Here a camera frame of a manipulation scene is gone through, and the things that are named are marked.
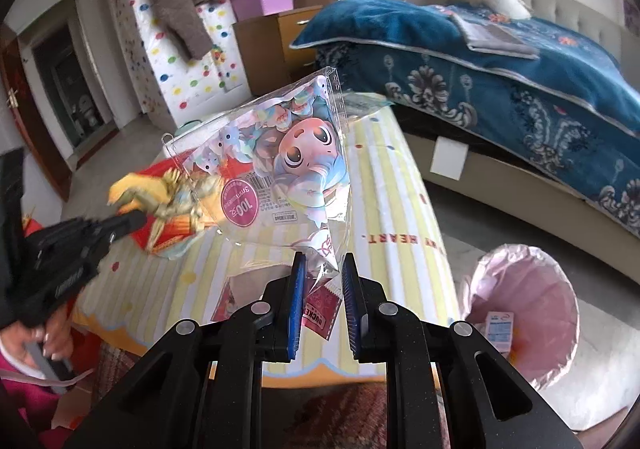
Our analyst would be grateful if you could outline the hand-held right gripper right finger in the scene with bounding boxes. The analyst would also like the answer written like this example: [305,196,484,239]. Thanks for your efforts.
[341,252,583,449]

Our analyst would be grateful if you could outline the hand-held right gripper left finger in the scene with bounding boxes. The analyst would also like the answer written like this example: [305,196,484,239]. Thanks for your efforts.
[65,251,307,449]

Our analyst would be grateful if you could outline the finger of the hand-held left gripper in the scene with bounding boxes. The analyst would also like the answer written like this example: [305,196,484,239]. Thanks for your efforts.
[97,209,147,246]

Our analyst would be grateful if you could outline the small white milk carton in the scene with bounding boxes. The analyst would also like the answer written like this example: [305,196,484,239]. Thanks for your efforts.
[482,311,516,355]

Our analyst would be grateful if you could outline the clear cartoon plastic bag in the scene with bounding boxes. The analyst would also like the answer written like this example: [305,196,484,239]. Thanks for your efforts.
[162,66,353,290]

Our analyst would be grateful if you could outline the trash bin with pink liner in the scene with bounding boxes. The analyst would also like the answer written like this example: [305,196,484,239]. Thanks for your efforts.
[459,244,581,392]

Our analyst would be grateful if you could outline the person's left forearm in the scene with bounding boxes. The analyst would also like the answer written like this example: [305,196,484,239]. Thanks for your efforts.
[0,334,66,449]

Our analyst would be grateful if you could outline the person's left hand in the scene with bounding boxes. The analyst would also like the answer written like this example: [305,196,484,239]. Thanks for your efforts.
[20,311,75,365]

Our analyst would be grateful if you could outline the red snack packet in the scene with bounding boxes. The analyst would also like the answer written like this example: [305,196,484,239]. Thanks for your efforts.
[210,274,266,325]
[302,279,346,342]

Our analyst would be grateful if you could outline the yellow striped tablecloth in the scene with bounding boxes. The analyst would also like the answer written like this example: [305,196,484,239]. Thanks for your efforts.
[70,101,463,377]

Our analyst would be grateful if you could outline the brown wooden door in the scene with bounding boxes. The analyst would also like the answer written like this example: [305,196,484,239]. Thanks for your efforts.
[0,36,71,202]

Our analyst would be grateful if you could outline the polka-dot white wardrobe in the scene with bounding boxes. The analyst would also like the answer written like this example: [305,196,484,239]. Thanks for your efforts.
[97,0,251,130]

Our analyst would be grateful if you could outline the white paper sheet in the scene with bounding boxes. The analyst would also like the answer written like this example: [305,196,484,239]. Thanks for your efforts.
[431,138,469,181]

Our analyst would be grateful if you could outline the clear plastic wrapper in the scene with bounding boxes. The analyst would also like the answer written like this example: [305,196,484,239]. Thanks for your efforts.
[345,93,396,122]

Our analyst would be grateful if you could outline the wooden drawer cabinet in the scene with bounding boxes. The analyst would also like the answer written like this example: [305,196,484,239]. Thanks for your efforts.
[234,5,323,102]

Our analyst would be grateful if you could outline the bed with blue blanket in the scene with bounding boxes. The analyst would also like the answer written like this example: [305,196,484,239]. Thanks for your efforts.
[290,0,640,212]

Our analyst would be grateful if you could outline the folded grey cloth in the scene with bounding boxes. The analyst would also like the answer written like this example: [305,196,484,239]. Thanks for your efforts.
[452,11,541,60]

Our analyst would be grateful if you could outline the white pillow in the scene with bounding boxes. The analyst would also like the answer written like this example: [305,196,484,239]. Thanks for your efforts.
[477,0,532,20]

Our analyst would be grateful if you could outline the beige upholstered bed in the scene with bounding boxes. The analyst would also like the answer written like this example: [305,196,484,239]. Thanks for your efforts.
[402,0,640,280]

